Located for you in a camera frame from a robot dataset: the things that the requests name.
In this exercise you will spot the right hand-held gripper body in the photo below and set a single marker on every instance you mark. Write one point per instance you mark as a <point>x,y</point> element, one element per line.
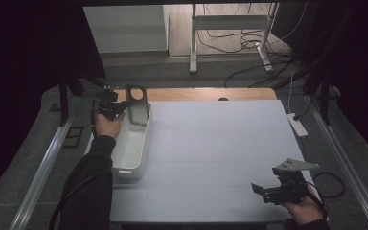
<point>289,188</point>

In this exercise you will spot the white board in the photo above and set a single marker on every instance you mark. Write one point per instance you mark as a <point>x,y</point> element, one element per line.
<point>211,143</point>

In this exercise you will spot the silver phone case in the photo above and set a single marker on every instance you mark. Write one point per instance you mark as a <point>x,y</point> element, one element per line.
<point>139,111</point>

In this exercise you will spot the black metal stand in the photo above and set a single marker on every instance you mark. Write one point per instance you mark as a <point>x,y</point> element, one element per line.
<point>64,99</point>
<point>324,99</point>

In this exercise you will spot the white metal stand frame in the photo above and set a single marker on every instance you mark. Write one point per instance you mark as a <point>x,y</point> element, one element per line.
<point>193,48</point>

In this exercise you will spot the white power strip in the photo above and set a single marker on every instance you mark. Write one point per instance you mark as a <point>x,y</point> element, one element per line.
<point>297,125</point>

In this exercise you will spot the black floor frame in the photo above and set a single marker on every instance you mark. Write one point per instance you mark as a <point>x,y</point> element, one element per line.
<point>73,137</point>

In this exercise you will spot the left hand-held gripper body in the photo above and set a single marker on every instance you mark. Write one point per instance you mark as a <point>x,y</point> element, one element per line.
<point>109,107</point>

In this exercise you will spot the dark curtain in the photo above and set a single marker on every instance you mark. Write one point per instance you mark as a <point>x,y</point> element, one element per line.
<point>22,80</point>
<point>361,64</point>

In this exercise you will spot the white plastic storage bin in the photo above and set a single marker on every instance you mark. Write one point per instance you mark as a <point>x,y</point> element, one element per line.
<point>131,150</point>

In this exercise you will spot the wooden table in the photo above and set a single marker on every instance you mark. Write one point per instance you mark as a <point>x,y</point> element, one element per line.
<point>204,95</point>

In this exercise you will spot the white wall panel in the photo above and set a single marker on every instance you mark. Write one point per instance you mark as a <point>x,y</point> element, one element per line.
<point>127,28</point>

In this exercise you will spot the person's right hand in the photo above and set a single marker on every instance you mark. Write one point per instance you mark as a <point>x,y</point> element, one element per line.
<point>303,212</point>

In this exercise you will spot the person's left hand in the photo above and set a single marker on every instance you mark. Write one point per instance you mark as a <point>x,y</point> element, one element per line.
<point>107,127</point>

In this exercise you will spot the aluminium rail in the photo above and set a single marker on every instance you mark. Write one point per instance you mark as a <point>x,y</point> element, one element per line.
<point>41,172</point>
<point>348,166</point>

